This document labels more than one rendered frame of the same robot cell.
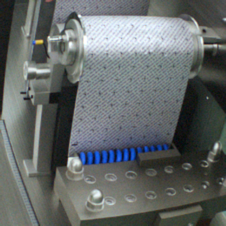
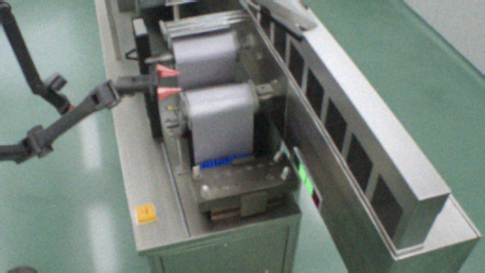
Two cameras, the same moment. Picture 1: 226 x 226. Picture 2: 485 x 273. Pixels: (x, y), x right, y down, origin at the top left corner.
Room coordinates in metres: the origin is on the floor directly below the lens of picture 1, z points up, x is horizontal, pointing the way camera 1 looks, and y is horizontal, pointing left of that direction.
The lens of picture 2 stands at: (-0.38, -0.32, 2.45)
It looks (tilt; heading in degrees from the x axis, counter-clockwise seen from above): 48 degrees down; 16
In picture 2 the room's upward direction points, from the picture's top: 4 degrees counter-clockwise
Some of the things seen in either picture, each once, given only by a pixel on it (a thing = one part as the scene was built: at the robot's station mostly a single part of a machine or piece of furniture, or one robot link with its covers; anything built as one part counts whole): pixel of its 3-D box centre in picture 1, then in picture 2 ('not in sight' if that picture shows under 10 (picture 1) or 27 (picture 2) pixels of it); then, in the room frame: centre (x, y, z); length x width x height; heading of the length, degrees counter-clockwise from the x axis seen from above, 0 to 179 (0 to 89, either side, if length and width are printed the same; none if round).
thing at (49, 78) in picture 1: (40, 118); (179, 144); (1.00, 0.15, 1.05); 0.06 x 0.05 x 0.31; 116
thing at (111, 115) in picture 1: (129, 116); (224, 141); (0.98, -0.04, 1.11); 0.23 x 0.01 x 0.18; 116
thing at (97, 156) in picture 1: (126, 156); (226, 161); (0.96, -0.05, 1.03); 0.21 x 0.04 x 0.03; 116
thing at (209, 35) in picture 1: (205, 33); (264, 89); (1.12, -0.17, 1.28); 0.06 x 0.05 x 0.02; 116
